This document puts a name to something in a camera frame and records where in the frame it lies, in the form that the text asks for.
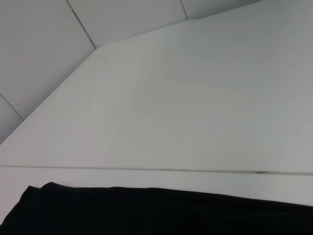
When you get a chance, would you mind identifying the black t-shirt with FREE print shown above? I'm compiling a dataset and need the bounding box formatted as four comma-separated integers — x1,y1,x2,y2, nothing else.
0,181,313,235

